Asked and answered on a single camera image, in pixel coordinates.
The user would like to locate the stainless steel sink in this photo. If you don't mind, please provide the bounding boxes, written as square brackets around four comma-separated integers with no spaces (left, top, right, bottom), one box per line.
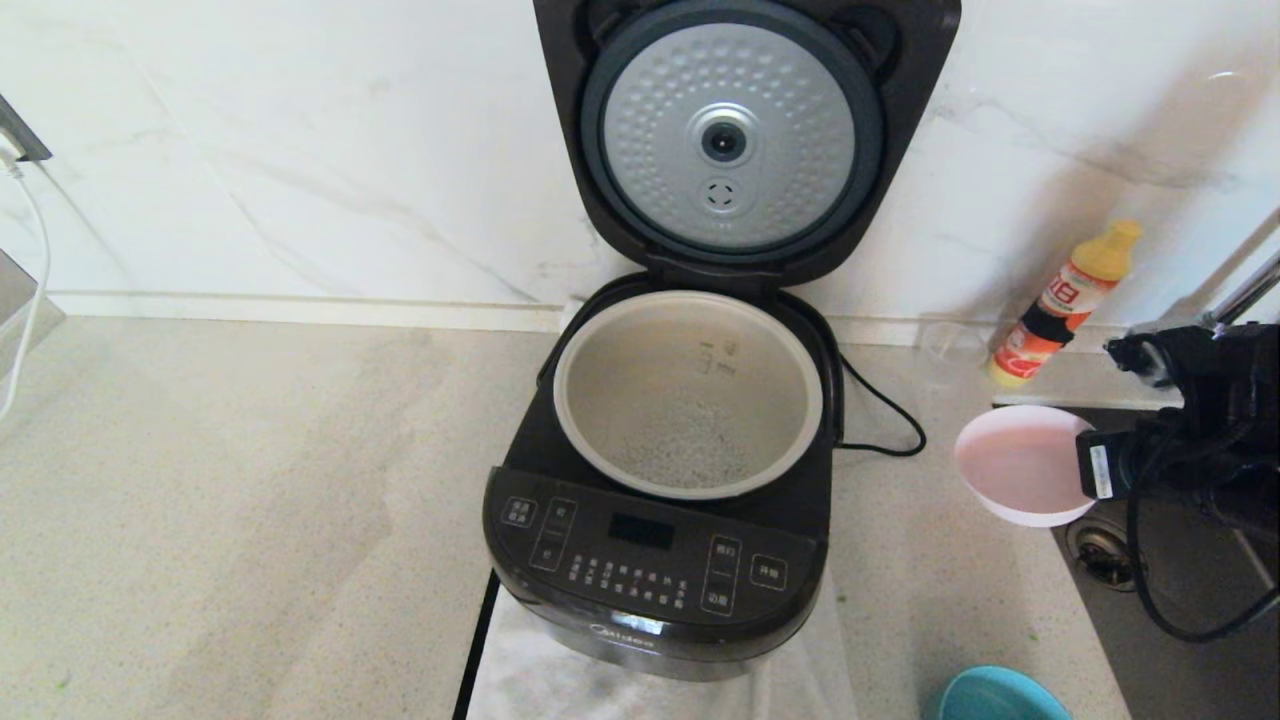
[1050,405,1280,720]

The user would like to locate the grey metal panel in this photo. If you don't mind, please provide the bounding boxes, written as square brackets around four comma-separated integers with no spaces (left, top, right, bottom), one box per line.
[0,250,68,383]

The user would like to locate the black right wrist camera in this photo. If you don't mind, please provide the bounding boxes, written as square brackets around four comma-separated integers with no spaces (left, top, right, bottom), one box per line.
[1105,335,1176,389]

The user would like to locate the grey inner pot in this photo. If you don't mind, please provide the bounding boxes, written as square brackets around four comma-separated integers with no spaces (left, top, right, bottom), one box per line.
[552,290,825,501]

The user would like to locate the black rice cooker base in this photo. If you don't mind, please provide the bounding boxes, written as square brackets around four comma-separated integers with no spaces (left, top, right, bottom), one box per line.
[483,272,847,683]

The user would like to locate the white cable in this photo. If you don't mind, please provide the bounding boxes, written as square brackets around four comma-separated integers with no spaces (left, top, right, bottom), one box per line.
[0,150,54,426]

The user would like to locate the clear plastic measuring cup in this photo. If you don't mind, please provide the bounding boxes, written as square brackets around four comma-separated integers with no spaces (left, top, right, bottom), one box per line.
[918,320,991,386]

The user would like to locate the teal plastic bowl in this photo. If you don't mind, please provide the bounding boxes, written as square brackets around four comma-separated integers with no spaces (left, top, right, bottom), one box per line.
[937,665,1073,720]

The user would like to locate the chrome faucet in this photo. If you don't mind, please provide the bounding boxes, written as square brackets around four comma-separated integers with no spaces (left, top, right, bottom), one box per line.
[1195,250,1280,331]

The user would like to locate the metal sink drain strainer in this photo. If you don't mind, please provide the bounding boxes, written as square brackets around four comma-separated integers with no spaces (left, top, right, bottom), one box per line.
[1065,510,1141,593]

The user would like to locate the pink plastic bowl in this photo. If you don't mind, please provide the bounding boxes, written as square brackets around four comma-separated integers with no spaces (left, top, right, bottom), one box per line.
[953,404,1098,529]

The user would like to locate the black strip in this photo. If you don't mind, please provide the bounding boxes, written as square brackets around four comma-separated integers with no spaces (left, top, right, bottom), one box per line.
[452,570,501,720]

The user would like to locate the dark wall socket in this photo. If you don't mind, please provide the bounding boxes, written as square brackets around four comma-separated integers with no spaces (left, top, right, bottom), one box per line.
[0,92,56,167]

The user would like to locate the yellow capped detergent bottle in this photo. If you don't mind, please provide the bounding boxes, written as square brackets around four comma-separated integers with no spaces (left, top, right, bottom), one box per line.
[987,220,1144,390]

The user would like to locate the black rice cooker lid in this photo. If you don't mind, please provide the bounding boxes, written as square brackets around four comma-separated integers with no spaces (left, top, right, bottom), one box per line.
[532,0,963,291]

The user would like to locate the white raw rice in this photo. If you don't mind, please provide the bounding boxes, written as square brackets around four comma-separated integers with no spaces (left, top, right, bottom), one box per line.
[610,400,771,491]

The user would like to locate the black power cord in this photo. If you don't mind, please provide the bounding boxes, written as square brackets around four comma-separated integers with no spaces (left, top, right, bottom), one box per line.
[836,350,927,458]

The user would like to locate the white translucent mat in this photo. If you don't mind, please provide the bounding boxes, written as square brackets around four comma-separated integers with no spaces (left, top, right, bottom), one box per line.
[467,575,860,720]

